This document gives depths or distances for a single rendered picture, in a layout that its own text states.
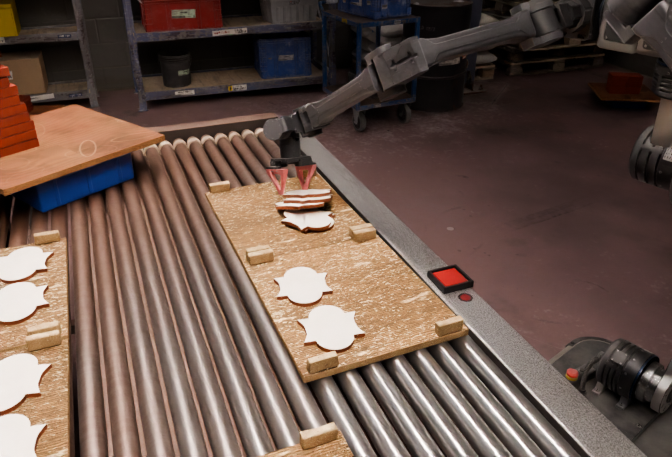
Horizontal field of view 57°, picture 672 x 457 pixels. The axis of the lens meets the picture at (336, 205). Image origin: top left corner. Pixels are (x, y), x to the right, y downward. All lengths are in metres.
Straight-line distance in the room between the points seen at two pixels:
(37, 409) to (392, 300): 0.69
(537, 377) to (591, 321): 1.80
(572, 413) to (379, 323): 0.39
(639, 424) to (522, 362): 0.99
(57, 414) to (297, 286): 0.52
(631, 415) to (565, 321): 0.85
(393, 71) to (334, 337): 0.57
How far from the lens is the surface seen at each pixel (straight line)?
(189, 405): 1.15
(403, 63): 1.32
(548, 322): 2.94
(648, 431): 2.22
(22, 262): 1.60
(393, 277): 1.40
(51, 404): 1.20
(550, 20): 1.53
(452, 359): 1.22
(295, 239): 1.54
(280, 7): 5.79
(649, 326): 3.09
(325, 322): 1.25
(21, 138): 1.99
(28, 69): 5.92
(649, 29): 1.05
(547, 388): 1.21
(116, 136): 2.01
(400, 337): 1.23
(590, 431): 1.16
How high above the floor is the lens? 1.71
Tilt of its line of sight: 27 degrees down
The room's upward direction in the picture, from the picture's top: straight up
